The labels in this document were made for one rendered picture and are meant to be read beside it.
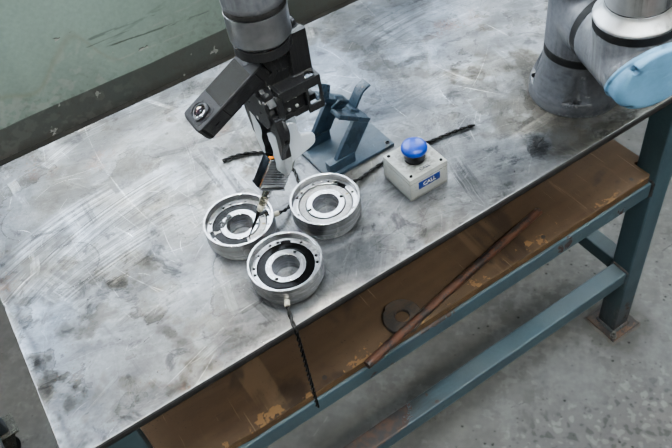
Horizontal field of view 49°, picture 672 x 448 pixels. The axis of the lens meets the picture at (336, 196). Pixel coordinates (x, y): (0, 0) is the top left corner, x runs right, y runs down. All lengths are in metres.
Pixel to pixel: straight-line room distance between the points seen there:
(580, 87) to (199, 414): 0.80
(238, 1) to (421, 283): 0.68
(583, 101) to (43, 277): 0.88
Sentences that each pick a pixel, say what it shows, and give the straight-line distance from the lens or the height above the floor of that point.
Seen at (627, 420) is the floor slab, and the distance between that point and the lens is 1.86.
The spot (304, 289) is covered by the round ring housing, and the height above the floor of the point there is 0.83.
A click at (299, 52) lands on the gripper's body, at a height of 1.10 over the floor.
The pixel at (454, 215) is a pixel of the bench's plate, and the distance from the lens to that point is 1.10.
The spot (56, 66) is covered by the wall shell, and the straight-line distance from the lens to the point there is 2.67.
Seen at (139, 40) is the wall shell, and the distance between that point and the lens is 2.72.
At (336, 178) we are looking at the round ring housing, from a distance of 1.12.
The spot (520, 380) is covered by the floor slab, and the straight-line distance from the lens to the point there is 1.87.
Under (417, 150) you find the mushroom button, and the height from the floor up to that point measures 0.87.
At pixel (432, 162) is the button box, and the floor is 0.84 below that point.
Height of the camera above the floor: 1.62
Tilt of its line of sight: 46 degrees down
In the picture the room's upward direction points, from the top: 10 degrees counter-clockwise
